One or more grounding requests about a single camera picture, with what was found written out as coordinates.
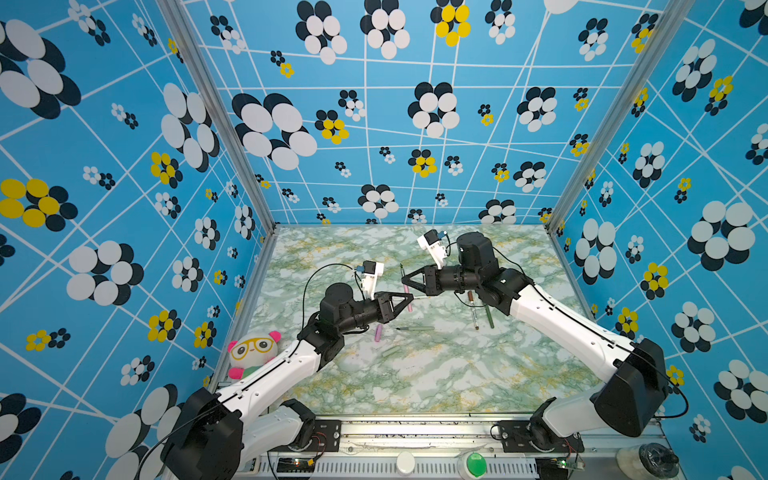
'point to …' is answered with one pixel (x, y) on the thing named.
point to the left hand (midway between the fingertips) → (415, 297)
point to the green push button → (476, 464)
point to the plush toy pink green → (250, 352)
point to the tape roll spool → (647, 461)
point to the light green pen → (416, 328)
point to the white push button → (405, 463)
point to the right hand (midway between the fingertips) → (408, 279)
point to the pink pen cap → (378, 333)
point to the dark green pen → (490, 320)
